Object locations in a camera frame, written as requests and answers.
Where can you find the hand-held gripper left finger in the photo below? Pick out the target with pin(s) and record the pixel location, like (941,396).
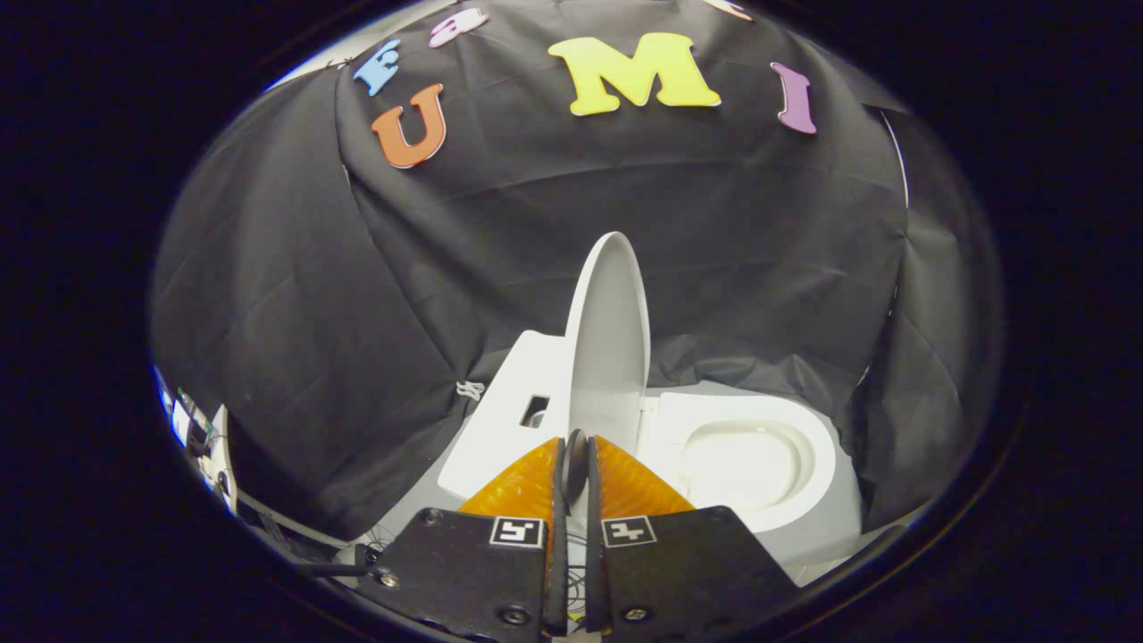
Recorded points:
(558,554)

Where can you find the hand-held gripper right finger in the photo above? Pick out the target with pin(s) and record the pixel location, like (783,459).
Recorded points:
(596,572)

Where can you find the white toilet lid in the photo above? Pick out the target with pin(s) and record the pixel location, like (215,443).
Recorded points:
(612,339)

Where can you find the white toilet body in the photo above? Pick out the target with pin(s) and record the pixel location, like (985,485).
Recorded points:
(509,393)

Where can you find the small white clip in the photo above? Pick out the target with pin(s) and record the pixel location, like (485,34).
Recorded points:
(470,390)

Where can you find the black backdrop cloth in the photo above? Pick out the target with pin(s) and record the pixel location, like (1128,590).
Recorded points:
(500,232)

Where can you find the cluttered shelf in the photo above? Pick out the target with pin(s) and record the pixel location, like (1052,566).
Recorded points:
(201,438)

